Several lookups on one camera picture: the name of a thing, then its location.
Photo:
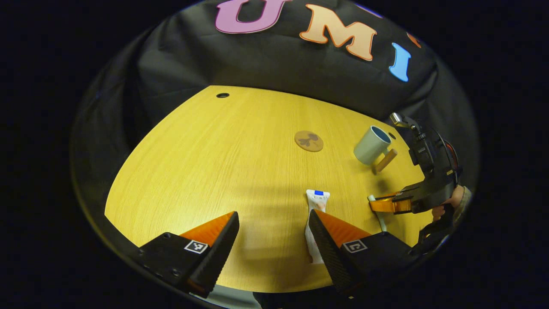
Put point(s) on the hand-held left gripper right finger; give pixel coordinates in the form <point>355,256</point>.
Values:
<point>330,253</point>

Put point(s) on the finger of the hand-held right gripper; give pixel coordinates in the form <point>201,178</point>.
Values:
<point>386,204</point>

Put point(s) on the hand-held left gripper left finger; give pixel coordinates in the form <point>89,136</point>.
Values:
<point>218,253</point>

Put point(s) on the round brown coaster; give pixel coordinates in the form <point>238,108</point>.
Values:
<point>309,140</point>

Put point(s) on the wooden desktop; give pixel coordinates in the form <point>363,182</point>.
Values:
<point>214,171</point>

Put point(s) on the black backdrop cloth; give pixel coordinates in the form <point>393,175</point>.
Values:
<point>279,64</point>

